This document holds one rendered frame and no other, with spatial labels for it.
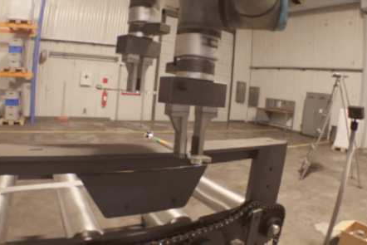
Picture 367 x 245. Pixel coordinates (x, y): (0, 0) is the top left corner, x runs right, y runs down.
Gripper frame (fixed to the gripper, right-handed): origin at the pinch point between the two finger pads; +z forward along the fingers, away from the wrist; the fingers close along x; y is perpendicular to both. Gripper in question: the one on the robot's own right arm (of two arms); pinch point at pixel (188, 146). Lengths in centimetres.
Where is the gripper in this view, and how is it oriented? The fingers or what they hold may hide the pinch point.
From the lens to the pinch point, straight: 51.1
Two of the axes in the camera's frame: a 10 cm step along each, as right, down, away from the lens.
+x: 8.5, 0.1, 5.3
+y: 5.3, 1.5, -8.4
